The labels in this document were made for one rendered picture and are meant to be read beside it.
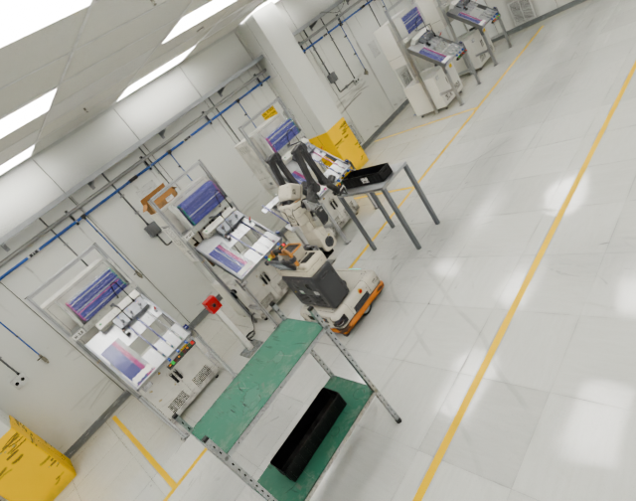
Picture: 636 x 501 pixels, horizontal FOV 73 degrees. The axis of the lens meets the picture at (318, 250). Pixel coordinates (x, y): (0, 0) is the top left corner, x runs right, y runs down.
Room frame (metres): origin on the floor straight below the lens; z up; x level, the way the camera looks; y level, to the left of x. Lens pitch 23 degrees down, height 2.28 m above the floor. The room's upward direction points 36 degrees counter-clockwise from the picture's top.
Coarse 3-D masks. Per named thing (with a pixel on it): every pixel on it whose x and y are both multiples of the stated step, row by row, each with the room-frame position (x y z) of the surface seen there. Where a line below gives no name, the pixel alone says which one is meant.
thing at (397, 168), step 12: (396, 168) 4.12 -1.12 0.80; (408, 168) 4.12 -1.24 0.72; (348, 192) 4.39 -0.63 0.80; (360, 192) 4.19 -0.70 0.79; (372, 192) 4.69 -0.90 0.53; (384, 192) 3.92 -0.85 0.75; (420, 192) 4.11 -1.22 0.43; (384, 216) 4.71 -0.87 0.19; (432, 216) 4.12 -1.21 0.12; (360, 228) 4.48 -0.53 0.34; (408, 228) 3.92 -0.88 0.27
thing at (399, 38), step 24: (384, 24) 7.79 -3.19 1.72; (408, 24) 7.47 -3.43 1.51; (384, 48) 7.73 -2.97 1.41; (408, 48) 7.41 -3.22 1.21; (432, 48) 7.35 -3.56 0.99; (456, 48) 7.29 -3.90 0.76; (432, 72) 7.53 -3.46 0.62; (456, 72) 7.57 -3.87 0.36; (408, 96) 7.74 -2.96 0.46; (432, 96) 7.36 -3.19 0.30; (456, 96) 6.97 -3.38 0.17
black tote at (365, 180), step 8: (368, 168) 4.35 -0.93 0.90; (376, 168) 4.26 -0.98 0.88; (384, 168) 4.06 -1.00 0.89; (352, 176) 4.59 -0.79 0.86; (360, 176) 4.25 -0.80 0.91; (368, 176) 4.16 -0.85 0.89; (376, 176) 4.07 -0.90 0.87; (384, 176) 4.03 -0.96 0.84; (344, 184) 4.50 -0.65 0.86; (352, 184) 4.40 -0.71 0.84; (360, 184) 4.31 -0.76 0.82; (368, 184) 4.21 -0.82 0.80
